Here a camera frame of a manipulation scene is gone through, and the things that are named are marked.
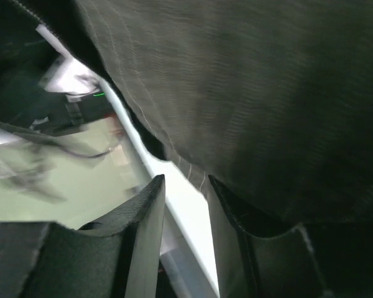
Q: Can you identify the dark pinstriped long sleeve shirt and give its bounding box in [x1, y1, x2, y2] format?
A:
[0, 1, 373, 222]

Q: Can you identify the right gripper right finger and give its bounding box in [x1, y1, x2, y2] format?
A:
[206, 178, 373, 297]

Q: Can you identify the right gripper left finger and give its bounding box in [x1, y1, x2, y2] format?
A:
[0, 175, 165, 297]

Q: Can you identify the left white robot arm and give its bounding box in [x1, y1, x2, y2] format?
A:
[0, 49, 114, 136]

